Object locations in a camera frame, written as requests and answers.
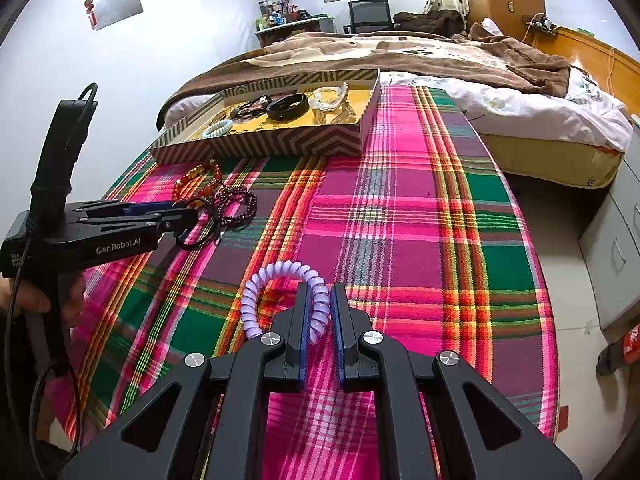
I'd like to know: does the black cord necklace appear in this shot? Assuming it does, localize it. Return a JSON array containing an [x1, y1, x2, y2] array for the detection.
[[171, 196, 224, 253]]

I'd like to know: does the purple spiral hair tie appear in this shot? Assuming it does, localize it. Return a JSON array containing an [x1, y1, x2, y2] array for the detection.
[[240, 259, 332, 346]]

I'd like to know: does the black wristband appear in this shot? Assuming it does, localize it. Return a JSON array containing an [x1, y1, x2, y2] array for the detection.
[[266, 93, 309, 122]]

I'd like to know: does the person's left hand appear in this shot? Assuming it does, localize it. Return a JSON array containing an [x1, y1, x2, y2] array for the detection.
[[0, 271, 87, 328]]

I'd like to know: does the striped cardboard tray yellow inside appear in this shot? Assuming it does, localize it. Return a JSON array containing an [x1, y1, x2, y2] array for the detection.
[[149, 70, 381, 165]]

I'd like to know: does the pink green plaid tablecloth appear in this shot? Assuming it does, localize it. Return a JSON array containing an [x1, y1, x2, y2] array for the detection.
[[47, 86, 579, 479]]

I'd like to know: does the clear glass bangle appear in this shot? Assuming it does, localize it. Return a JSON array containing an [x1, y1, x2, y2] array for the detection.
[[308, 82, 357, 125]]

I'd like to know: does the cluttered wooden desk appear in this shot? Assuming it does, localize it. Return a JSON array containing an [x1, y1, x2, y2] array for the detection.
[[255, 0, 335, 47]]

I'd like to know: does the cola bottle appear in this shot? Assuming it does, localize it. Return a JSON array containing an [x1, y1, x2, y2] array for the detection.
[[596, 324, 640, 376]]

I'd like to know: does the grey drawer cabinet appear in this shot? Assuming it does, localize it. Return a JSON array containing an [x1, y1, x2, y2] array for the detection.
[[579, 126, 640, 330]]

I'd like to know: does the black office chair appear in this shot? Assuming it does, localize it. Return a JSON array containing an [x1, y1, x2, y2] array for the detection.
[[343, 0, 394, 35]]

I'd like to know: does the yellow mattress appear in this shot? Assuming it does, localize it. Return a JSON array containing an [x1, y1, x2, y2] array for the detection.
[[480, 133, 624, 190]]

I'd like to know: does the brown fleece blanket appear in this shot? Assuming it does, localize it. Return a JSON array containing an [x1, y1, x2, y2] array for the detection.
[[156, 23, 570, 129]]

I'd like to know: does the white floral bed sheet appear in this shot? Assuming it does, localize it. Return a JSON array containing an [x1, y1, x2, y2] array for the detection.
[[163, 70, 632, 152]]

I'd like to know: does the wooden headboard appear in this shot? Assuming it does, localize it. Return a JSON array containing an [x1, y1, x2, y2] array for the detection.
[[532, 27, 640, 115]]

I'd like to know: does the red bead bracelet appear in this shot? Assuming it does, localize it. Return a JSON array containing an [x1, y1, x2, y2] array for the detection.
[[170, 158, 224, 202]]

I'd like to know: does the light blue spiral hair tie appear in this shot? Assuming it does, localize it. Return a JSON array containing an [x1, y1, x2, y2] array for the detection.
[[200, 118, 236, 140]]

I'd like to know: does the wall calendar poster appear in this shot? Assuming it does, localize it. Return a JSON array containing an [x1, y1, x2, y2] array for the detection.
[[84, 0, 143, 30]]

